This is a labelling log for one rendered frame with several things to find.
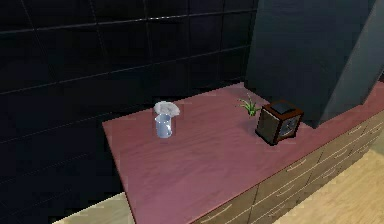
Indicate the grey crumpled cloth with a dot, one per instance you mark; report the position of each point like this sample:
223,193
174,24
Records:
166,107

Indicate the red topped drawer chest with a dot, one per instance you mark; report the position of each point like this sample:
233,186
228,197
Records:
206,156

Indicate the small green plant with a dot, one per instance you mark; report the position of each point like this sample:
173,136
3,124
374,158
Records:
249,106

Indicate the dark brown box clock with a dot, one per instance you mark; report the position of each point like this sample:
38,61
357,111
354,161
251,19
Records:
277,122

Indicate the dark grey tall cabinet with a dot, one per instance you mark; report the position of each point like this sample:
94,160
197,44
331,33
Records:
310,53

